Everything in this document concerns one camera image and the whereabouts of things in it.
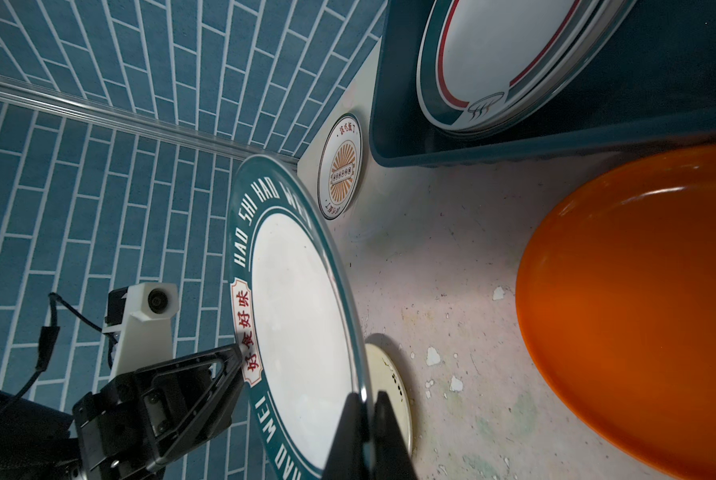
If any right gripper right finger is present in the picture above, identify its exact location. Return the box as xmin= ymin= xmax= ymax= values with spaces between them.
xmin=372 ymin=391 xmax=418 ymax=480

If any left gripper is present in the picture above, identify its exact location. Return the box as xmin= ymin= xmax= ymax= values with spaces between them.
xmin=73 ymin=344 xmax=243 ymax=479

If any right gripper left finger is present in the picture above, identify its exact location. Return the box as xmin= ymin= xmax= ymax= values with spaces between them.
xmin=322 ymin=393 xmax=366 ymax=480

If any green rim lettered plate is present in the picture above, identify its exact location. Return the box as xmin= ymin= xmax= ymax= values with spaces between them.
xmin=226 ymin=155 xmax=371 ymax=479

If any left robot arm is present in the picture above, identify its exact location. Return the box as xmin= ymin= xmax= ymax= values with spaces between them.
xmin=0 ymin=345 xmax=243 ymax=479

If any teal plastic bin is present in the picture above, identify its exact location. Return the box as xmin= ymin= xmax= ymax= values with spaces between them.
xmin=369 ymin=1 xmax=716 ymax=167

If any cream plate black mark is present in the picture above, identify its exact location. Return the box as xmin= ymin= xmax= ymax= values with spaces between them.
xmin=365 ymin=343 xmax=414 ymax=454

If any orange plastic plate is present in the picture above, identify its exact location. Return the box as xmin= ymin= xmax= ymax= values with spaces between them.
xmin=515 ymin=144 xmax=716 ymax=479

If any white plate orange sunburst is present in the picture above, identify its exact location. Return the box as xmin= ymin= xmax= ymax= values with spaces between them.
xmin=316 ymin=113 xmax=363 ymax=220

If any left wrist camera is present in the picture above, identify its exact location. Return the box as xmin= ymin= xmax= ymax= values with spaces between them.
xmin=103 ymin=282 xmax=180 ymax=378

